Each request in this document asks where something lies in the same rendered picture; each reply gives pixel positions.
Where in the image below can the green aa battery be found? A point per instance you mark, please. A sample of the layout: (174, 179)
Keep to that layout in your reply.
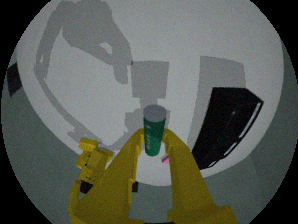
(154, 118)

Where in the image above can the pink flat pad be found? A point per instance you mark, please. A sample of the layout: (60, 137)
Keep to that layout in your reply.
(165, 160)

